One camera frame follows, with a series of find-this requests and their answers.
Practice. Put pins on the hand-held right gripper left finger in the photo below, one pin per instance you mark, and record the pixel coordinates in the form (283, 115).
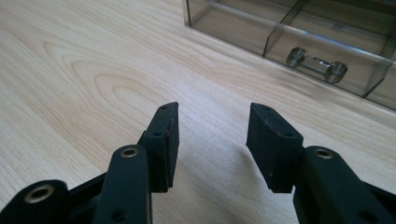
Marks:
(162, 146)

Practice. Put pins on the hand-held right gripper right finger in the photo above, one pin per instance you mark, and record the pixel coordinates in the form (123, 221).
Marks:
(274, 146)

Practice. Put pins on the smoky transparent drawer cabinet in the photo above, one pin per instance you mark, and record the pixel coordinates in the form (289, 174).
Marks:
(224, 29)

